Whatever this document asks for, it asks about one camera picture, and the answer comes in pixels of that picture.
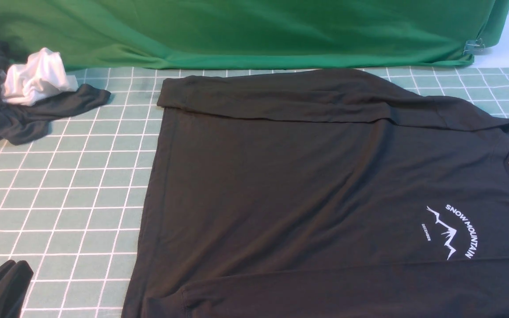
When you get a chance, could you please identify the crumpled dark gray garment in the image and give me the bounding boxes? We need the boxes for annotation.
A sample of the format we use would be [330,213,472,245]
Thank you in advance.
[0,42,111,145]

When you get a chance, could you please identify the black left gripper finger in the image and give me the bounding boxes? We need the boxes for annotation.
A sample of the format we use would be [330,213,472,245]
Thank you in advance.
[0,260,34,318]

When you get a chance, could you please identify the crumpled white cloth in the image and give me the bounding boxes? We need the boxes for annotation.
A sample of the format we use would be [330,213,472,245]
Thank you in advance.
[1,48,79,106]

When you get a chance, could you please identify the dark gray long-sleeved shirt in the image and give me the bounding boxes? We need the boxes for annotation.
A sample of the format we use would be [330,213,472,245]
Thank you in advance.
[122,69,509,318]

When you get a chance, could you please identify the metal binder clip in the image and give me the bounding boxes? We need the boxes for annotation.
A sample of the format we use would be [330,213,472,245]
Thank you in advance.
[463,38,486,56]

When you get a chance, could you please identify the green backdrop cloth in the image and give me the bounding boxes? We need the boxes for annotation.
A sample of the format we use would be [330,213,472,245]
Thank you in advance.
[0,0,509,70]

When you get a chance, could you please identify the teal grid-pattern tablecloth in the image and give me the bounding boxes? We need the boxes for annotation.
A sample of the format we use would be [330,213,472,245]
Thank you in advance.
[0,68,509,318]

